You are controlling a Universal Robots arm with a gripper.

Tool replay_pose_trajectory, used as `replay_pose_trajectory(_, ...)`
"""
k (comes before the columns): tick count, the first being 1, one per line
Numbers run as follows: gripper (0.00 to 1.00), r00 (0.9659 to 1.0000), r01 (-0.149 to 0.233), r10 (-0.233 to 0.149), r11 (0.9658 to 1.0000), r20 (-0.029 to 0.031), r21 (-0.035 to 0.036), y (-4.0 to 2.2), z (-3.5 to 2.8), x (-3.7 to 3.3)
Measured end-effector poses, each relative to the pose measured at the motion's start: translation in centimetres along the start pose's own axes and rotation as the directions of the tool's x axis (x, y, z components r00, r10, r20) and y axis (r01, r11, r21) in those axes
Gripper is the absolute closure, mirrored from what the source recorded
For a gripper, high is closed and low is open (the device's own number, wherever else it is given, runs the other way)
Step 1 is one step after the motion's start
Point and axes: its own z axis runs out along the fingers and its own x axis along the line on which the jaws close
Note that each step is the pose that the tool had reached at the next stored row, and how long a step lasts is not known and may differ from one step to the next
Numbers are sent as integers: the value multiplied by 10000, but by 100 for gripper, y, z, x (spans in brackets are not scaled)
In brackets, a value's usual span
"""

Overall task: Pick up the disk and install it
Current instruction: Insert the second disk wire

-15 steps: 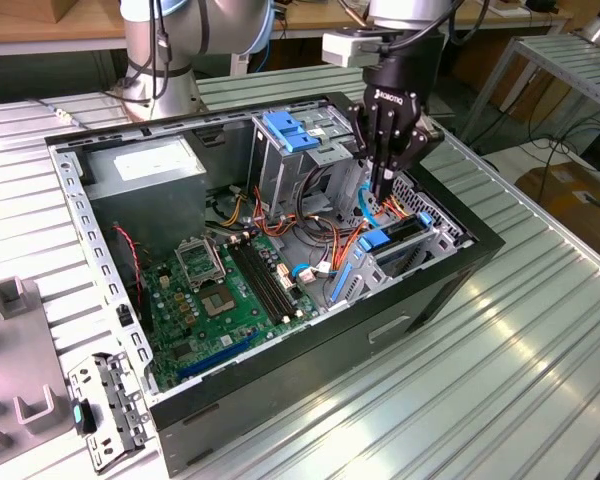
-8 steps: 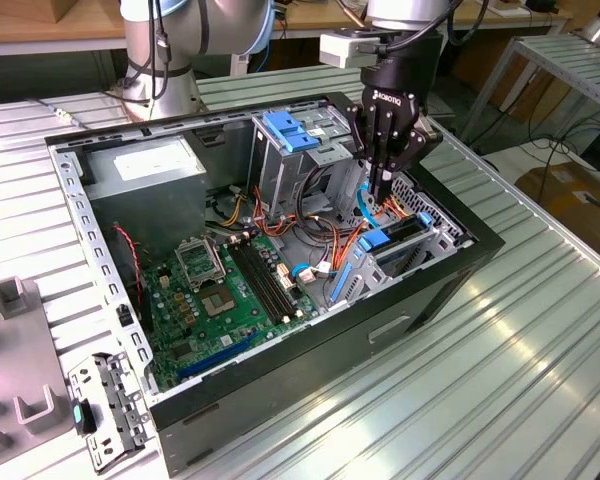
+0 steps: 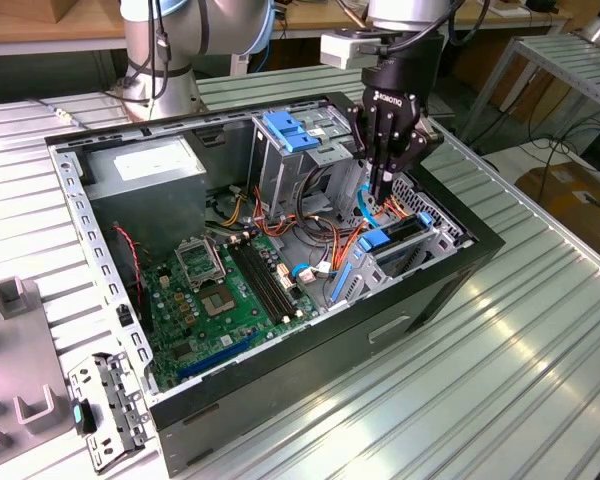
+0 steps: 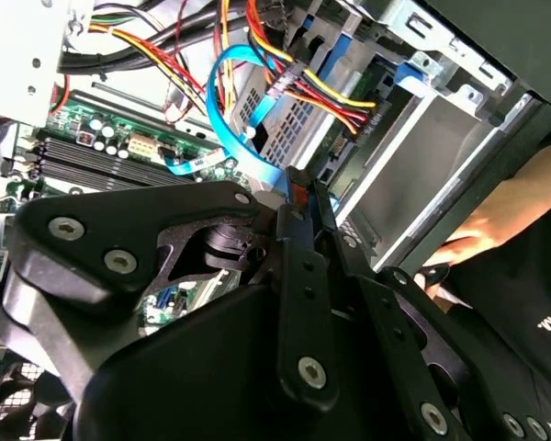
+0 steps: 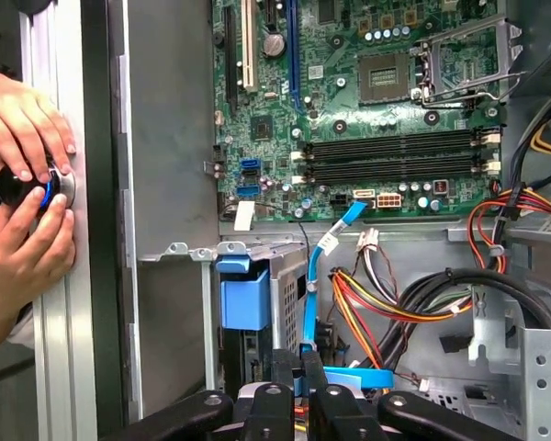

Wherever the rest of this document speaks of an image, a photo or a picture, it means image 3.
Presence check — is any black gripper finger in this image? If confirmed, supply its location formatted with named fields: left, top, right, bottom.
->
left=379, top=119, right=444, bottom=200
left=346, top=104, right=381, bottom=199

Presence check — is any blue wire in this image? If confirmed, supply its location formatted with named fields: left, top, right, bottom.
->
left=355, top=182, right=386, bottom=229

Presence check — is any hard disk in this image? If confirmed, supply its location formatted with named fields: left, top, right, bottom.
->
left=329, top=210, right=435, bottom=306

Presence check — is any grey metal disk bay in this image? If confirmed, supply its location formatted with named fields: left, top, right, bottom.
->
left=324, top=149, right=476, bottom=309

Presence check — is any blue plastic drive latch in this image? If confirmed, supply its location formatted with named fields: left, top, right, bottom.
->
left=262, top=112, right=321, bottom=154

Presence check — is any grey optical drive cage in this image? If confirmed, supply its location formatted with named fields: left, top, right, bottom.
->
left=247, top=104, right=371, bottom=221

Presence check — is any wooden desk with white legs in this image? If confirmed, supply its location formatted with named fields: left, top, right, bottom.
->
left=0, top=0, right=574, bottom=96

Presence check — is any metal slat side table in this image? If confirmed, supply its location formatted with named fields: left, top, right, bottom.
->
left=459, top=32, right=600, bottom=146

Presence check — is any large brown cardboard box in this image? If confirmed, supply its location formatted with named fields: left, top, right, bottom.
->
left=514, top=162, right=600, bottom=256

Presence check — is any black RAM slot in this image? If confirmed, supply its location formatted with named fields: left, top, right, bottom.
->
left=229, top=238, right=291, bottom=324
left=240, top=233, right=304, bottom=319

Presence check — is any metal socket cover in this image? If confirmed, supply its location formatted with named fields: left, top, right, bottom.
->
left=173, top=234, right=227, bottom=292

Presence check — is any CPU socket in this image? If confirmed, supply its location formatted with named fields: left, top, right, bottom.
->
left=197, top=283, right=239, bottom=319

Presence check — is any green motherboard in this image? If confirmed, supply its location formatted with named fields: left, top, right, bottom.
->
left=142, top=232, right=321, bottom=394

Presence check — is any grey power supply unit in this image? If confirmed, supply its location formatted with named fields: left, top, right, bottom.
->
left=82, top=134, right=209, bottom=256

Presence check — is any black open PC case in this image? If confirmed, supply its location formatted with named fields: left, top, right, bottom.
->
left=43, top=91, right=506, bottom=479

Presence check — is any blue expansion slot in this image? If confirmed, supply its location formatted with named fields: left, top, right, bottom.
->
left=177, top=329, right=261, bottom=381

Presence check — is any brown cardboard box on desk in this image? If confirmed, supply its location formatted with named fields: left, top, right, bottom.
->
left=47, top=0, right=79, bottom=24

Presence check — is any black clip with teal tab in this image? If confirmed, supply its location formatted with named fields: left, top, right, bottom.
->
left=71, top=397, right=99, bottom=436

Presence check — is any grey parts rack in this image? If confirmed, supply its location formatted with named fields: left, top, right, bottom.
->
left=0, top=277, right=79, bottom=476

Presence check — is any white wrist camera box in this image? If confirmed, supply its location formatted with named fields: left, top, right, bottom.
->
left=319, top=28, right=381, bottom=70

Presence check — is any black wire bundle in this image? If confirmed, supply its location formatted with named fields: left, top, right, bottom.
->
left=297, top=164, right=344, bottom=241

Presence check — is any yellow orange wire bundle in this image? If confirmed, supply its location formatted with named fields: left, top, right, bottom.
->
left=222, top=187, right=249, bottom=226

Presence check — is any white plug with wires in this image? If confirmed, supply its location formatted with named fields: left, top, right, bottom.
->
left=290, top=262, right=334, bottom=286

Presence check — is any red twisted fan wire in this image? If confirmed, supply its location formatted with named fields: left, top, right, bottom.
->
left=112, top=224, right=145, bottom=314

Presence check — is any grey cable with metal connector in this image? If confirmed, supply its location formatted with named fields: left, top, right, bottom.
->
left=29, top=97, right=89, bottom=131

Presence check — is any metal card retention bracket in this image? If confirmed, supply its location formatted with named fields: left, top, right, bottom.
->
left=67, top=349, right=151, bottom=476

